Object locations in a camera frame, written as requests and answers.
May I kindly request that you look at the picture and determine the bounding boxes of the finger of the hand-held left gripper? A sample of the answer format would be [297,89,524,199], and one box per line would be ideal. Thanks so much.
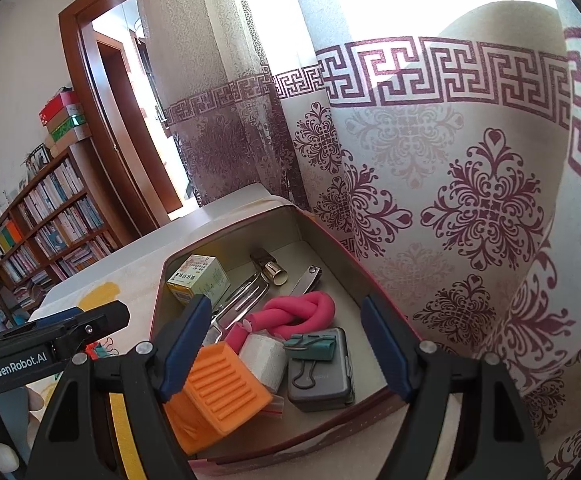
[50,301,132,361]
[0,306,89,339]

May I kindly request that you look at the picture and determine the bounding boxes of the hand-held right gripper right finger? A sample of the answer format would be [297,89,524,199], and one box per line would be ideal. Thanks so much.
[360,296,551,480]

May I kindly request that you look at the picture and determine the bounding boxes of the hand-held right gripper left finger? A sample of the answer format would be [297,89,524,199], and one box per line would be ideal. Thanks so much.
[25,294,214,480]

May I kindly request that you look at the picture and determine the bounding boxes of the orange ribbed toy cube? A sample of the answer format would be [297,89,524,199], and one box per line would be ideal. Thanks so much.
[163,342,274,456]

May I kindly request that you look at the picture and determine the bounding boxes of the white green medicine box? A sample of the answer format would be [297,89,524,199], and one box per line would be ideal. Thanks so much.
[166,255,231,306]

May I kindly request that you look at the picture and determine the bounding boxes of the brown gold lipstick tube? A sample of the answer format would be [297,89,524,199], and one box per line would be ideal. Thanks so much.
[249,250,290,287]

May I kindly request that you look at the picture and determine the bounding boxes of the red tin container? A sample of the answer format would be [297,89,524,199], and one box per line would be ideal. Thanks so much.
[149,200,421,466]

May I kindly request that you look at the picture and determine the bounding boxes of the person's left hand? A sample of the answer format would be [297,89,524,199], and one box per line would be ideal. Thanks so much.
[26,387,46,427]

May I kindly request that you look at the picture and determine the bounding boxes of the white yellow towel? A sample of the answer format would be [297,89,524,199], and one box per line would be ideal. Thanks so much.
[28,257,451,480]

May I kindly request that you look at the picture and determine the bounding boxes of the grey plastic case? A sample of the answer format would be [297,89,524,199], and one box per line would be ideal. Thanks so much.
[287,327,356,412]

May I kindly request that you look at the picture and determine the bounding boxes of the teal binder clip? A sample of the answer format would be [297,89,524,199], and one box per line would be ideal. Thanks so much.
[283,332,338,391]

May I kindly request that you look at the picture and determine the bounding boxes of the white tape roll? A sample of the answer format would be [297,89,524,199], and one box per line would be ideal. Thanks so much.
[239,332,288,393]

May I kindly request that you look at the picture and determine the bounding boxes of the pink foam twist curler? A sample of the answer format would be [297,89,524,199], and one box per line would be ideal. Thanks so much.
[228,292,336,353]

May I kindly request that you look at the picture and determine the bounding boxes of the small clear plastic bag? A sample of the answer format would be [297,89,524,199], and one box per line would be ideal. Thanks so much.
[250,392,286,418]

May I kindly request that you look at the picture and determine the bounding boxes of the metal nail clipper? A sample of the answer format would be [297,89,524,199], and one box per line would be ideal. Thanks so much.
[288,266,323,297]

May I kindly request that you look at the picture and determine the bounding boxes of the rows of books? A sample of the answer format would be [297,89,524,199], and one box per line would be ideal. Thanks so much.
[0,157,116,307]

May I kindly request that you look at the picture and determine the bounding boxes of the curved wooden bookshelf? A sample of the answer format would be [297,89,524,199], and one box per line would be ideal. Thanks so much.
[0,135,127,312]

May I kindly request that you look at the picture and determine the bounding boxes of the white curtain purple pattern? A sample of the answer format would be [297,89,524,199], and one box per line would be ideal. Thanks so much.
[280,0,581,480]

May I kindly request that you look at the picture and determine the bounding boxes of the brown cardboard box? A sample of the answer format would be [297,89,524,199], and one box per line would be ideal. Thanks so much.
[45,129,92,157]

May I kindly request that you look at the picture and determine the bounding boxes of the sheer patterned curtain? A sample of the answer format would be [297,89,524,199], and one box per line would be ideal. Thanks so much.
[138,0,316,211]

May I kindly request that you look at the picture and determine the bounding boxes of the red box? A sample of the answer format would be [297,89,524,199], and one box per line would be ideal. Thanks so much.
[39,91,79,124]

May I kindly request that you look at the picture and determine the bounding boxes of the photo frame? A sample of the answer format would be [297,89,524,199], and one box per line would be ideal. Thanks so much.
[23,144,52,172]

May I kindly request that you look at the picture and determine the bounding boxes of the wooden door frame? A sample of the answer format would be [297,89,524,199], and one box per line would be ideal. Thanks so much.
[59,0,202,231]

